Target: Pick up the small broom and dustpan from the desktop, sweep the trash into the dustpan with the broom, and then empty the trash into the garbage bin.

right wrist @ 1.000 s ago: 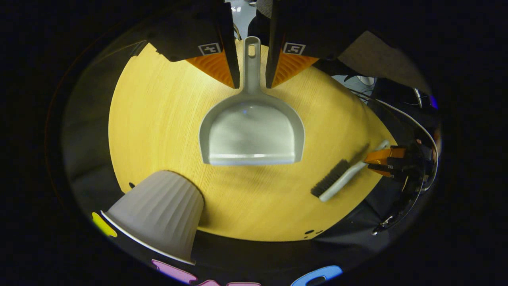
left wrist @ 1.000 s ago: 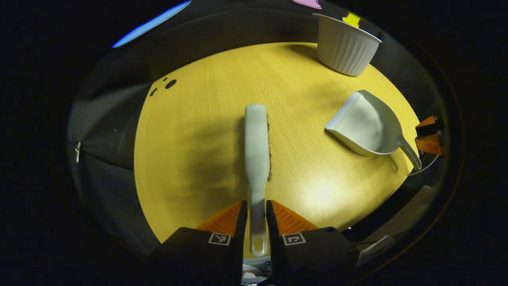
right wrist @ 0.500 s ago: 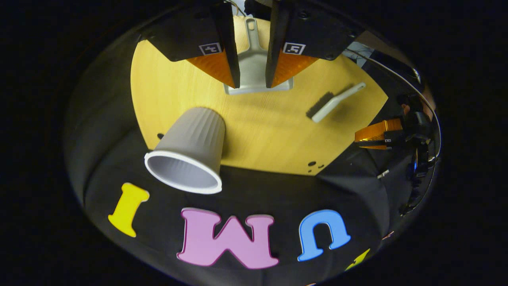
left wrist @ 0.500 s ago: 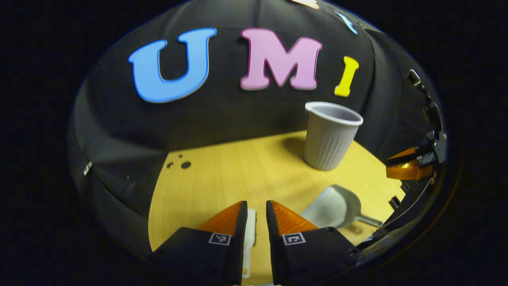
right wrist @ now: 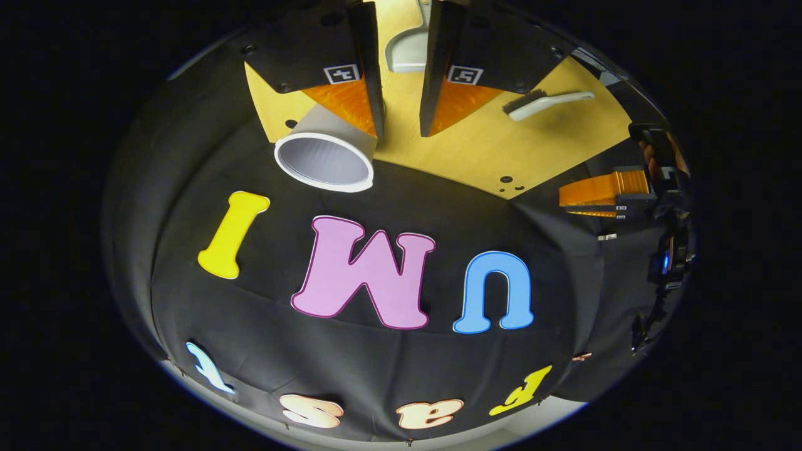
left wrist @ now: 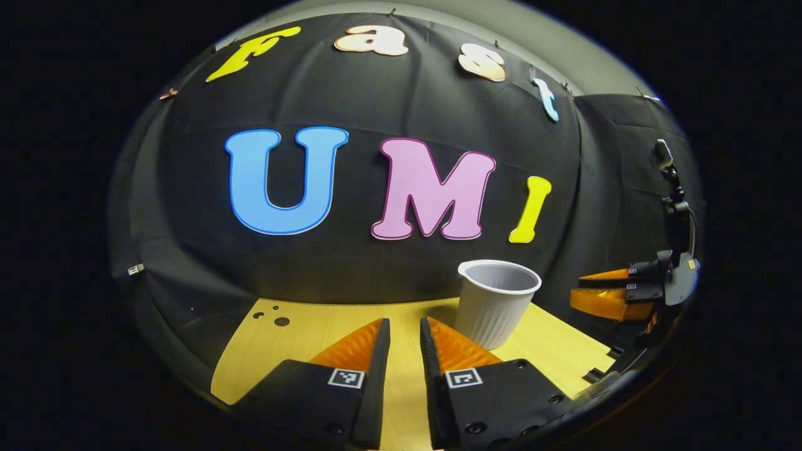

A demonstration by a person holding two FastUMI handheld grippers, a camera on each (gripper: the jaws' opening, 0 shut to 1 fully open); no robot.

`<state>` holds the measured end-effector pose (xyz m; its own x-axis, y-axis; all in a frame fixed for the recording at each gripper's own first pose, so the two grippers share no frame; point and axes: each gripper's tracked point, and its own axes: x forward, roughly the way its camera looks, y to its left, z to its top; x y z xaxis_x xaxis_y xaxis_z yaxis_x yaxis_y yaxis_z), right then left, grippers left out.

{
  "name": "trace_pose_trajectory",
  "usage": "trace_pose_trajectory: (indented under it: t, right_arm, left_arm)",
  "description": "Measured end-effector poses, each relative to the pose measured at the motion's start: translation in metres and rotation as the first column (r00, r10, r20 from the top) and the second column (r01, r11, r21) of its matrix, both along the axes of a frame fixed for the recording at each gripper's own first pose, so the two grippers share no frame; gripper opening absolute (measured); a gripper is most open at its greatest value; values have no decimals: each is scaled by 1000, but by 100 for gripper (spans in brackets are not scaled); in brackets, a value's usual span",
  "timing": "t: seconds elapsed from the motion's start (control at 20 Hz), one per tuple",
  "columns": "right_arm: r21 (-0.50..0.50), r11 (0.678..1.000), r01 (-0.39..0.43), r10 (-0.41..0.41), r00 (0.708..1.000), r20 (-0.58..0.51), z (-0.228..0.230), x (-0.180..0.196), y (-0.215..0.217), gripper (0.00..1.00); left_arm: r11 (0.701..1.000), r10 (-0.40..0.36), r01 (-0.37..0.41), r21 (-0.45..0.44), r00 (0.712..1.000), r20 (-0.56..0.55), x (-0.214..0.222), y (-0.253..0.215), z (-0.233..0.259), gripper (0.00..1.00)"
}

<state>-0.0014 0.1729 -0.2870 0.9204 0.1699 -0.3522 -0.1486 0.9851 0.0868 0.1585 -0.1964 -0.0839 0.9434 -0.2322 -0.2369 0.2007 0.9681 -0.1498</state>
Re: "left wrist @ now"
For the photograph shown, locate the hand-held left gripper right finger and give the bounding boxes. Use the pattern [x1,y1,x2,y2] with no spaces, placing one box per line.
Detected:
[419,316,574,451]

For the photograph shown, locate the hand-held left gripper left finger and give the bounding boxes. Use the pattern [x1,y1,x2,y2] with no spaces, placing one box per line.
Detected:
[229,318,392,451]

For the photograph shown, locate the white ribbed garbage bin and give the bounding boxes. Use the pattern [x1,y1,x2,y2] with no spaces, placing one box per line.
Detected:
[457,259,543,351]

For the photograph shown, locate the wooden desktop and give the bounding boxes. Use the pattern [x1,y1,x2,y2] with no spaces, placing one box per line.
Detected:
[211,297,618,451]

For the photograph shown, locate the black backdrop cloth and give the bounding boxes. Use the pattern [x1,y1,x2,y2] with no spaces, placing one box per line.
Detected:
[107,11,706,402]

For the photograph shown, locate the black camera on stand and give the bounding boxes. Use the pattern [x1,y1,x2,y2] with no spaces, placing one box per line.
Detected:
[652,139,696,254]

